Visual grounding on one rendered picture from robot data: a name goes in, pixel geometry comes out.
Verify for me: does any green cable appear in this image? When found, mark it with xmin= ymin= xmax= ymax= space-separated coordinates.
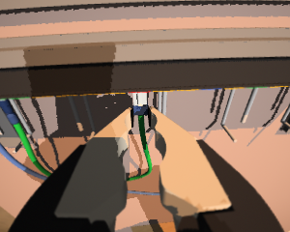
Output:
xmin=7 ymin=112 xmax=152 ymax=181

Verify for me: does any blue network cable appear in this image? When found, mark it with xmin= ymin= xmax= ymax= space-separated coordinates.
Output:
xmin=0 ymin=143 xmax=160 ymax=195

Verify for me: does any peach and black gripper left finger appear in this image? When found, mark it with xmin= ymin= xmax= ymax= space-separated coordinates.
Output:
xmin=8 ymin=107 xmax=134 ymax=232

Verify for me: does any dark grey port rack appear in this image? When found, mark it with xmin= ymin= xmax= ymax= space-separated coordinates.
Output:
xmin=0 ymin=0 xmax=290 ymax=153

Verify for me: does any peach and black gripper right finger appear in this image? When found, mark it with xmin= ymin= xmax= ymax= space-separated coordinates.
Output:
xmin=148 ymin=106 xmax=284 ymax=232

